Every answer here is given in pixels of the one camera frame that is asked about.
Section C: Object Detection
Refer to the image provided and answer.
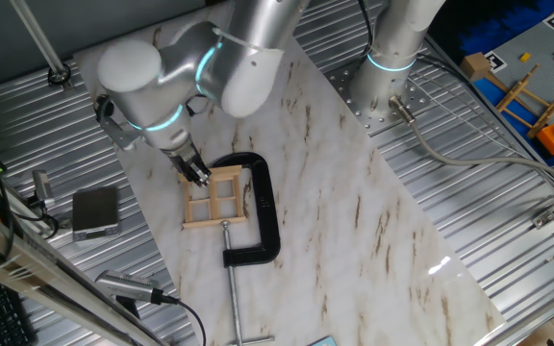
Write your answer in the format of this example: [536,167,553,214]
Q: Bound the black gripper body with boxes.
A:
[166,145,207,178]

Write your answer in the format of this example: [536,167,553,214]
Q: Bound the wooden sliding window model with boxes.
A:
[176,164,249,230]

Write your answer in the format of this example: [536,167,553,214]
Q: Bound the black C-clamp with steel screw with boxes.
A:
[212,151,282,346]

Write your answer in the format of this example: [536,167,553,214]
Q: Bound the silver digital scale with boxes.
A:
[71,185,122,243]

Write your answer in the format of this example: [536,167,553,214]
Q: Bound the small silver webcam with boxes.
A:
[31,169,56,210]

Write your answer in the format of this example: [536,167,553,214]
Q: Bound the white marble pattern board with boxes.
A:
[72,2,507,346]

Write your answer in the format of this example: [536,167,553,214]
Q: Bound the thin aluminium pole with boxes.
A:
[10,0,74,92]

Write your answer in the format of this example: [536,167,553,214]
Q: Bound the blue phone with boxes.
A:
[305,334,339,346]

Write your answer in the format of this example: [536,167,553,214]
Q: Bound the light wooden block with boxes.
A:
[459,51,492,83]

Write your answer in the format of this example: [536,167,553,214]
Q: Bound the small wooden rack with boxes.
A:
[494,63,554,139]

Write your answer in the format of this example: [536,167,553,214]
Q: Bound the blue spiky foam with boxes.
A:
[457,0,554,54]

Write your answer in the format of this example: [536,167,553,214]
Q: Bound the grey brick baseplate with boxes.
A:
[471,13,554,140]

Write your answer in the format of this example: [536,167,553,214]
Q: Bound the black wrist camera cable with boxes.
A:
[184,93,212,117]

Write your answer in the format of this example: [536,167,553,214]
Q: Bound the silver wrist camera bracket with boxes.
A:
[93,93,142,151]

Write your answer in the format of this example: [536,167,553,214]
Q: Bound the silver depth camera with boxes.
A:
[94,269,165,318]

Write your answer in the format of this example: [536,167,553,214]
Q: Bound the black camera stand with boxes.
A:
[114,295,142,319]

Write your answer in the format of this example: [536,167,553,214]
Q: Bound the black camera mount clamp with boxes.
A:
[25,194,61,239]

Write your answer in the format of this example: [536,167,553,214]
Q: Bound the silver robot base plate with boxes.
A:
[327,60,432,138]

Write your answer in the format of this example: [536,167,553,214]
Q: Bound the aluminium frame beam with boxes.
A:
[0,199,163,346]

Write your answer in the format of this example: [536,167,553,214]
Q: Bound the black base cable bundle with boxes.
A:
[357,0,377,57]

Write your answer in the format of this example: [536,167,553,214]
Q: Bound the thick grey cable with connector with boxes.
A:
[388,94,554,193]

